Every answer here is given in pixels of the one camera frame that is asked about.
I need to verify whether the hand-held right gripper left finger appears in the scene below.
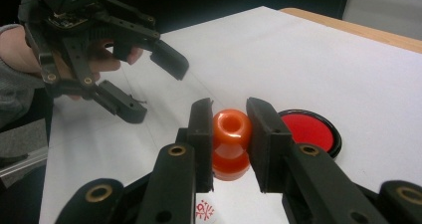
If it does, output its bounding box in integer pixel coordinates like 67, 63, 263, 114
175, 97, 214, 194

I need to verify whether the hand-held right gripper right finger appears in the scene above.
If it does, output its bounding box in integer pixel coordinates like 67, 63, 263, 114
246, 97, 296, 194

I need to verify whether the round red ink pad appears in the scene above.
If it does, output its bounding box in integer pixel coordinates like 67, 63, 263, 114
278, 109, 342, 159

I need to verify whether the small white paper sheet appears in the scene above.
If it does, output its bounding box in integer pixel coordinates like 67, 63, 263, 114
194, 175, 284, 224

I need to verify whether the aluminium rail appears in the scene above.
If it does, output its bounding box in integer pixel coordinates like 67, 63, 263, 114
0, 146, 50, 179

